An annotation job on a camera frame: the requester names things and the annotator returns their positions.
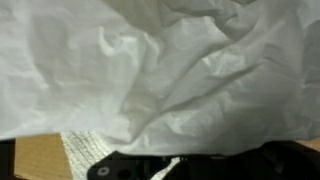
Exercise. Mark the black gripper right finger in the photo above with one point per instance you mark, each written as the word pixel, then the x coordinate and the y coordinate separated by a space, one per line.
pixel 283 160

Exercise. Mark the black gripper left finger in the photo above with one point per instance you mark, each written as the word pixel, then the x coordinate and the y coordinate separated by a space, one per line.
pixel 119 166

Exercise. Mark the white plastic bag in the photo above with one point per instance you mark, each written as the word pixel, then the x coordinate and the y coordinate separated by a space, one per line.
pixel 162 77

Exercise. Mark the large cardboard box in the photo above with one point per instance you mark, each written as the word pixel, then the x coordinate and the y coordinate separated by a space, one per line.
pixel 44 157

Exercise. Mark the white cloth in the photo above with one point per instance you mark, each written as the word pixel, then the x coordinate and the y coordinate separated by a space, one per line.
pixel 84 149

